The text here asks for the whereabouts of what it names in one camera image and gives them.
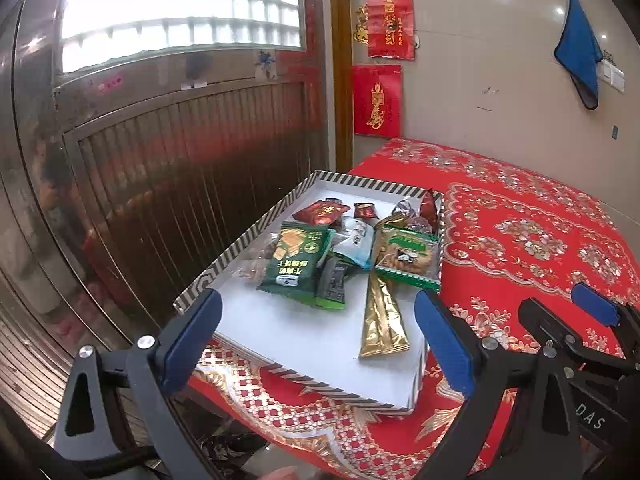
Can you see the gold long packet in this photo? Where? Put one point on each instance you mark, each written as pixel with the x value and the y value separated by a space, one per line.
pixel 382 320

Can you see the blue hanging cloth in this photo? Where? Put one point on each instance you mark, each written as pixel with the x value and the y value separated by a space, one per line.
pixel 580 50

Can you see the dark green cracker packet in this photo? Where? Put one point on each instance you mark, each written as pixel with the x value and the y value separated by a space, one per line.
pixel 295 260

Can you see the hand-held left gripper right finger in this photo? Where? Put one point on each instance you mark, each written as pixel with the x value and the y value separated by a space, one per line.
pixel 450 345

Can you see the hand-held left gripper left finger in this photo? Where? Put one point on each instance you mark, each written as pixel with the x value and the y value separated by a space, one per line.
pixel 187 342

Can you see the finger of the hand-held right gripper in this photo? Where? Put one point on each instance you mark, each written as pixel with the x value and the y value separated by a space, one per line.
pixel 595 304
pixel 545 327

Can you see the wooden door frame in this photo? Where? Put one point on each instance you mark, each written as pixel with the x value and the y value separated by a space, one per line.
pixel 340 60

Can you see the green clear cookie packet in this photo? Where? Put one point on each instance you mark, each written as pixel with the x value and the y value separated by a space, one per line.
pixel 407 257

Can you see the black green-edged packet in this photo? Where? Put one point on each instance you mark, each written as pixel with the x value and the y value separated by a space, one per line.
pixel 334 285

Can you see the striped cardboard box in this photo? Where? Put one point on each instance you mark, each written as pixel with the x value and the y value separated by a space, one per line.
pixel 310 345

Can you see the white and blue packet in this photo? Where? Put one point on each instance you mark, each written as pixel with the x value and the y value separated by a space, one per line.
pixel 359 240

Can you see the red floral tablecloth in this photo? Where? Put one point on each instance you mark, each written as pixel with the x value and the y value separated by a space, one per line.
pixel 525 270

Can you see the large dark red snack packet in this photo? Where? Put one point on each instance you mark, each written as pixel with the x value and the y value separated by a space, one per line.
pixel 320 212

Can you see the metal door with window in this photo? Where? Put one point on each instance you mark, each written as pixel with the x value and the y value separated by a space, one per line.
pixel 150 160

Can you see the small dark red snack packet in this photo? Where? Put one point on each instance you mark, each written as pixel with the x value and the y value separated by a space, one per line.
pixel 365 211

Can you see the gold wall ornament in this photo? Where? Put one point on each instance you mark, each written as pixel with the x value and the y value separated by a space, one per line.
pixel 361 27

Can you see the red poster with gold figure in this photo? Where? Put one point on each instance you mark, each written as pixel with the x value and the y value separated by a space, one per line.
pixel 377 100

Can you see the red poster with gold lettering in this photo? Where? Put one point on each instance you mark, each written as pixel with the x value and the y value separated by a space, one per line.
pixel 390 22

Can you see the clear zip bag of nuts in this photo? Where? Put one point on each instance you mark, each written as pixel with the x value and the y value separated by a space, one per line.
pixel 252 267

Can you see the white wall switch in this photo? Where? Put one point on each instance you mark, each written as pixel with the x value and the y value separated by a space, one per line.
pixel 612 75

